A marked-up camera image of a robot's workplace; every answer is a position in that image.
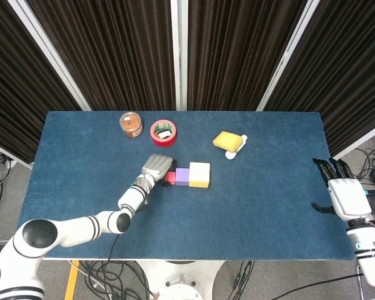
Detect white metal frame post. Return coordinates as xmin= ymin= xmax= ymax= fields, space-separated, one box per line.
xmin=256 ymin=0 xmax=322 ymax=112
xmin=170 ymin=0 xmax=189 ymax=111
xmin=7 ymin=0 xmax=92 ymax=112

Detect blue table mat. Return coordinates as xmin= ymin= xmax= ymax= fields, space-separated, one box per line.
xmin=17 ymin=111 xmax=356 ymax=261

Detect red tape roll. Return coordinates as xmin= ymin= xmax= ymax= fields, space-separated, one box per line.
xmin=149 ymin=119 xmax=178 ymax=147

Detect purple cube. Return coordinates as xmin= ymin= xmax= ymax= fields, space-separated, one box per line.
xmin=174 ymin=167 xmax=191 ymax=188

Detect clear jar brown contents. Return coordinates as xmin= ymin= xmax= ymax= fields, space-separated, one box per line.
xmin=119 ymin=111 xmax=144 ymax=138

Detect yellow sponge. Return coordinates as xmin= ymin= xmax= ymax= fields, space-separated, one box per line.
xmin=212 ymin=131 xmax=243 ymax=152

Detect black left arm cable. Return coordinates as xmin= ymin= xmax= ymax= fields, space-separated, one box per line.
xmin=107 ymin=232 xmax=121 ymax=262

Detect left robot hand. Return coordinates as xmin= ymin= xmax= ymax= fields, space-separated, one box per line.
xmin=141 ymin=152 xmax=178 ymax=188

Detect yellow white block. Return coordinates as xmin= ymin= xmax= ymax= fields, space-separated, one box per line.
xmin=188 ymin=161 xmax=211 ymax=189

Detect small green white box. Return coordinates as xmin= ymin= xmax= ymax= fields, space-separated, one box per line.
xmin=154 ymin=122 xmax=173 ymax=140

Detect yellow floor tape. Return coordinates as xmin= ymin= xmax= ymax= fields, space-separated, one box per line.
xmin=64 ymin=260 xmax=81 ymax=300

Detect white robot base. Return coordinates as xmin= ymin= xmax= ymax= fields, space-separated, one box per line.
xmin=134 ymin=259 xmax=226 ymax=300

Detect small white bottle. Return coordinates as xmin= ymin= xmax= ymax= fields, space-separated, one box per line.
xmin=224 ymin=134 xmax=248 ymax=161

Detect dark brown pleated curtain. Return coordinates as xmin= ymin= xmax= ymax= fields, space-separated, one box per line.
xmin=187 ymin=0 xmax=309 ymax=112
xmin=26 ymin=0 xmax=176 ymax=111
xmin=0 ymin=0 xmax=82 ymax=165
xmin=264 ymin=0 xmax=375 ymax=158

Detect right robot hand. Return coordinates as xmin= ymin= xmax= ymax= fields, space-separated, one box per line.
xmin=311 ymin=157 xmax=373 ymax=222

